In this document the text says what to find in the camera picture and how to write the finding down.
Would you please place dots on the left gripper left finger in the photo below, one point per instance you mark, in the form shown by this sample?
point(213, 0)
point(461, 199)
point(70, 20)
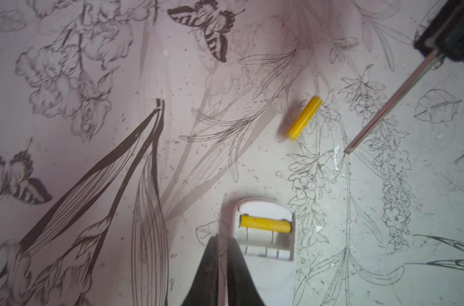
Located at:
point(204, 290)

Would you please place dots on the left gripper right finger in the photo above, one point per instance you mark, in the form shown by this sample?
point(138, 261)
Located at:
point(240, 286)

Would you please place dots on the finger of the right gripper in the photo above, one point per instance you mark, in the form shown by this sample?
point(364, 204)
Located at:
point(445, 33)

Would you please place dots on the thin grey screwdriver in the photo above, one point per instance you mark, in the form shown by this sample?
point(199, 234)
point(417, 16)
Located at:
point(404, 89)

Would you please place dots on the yellow battery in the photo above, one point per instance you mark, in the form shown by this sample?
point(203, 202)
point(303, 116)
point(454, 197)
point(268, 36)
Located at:
point(308, 109)
point(273, 225)

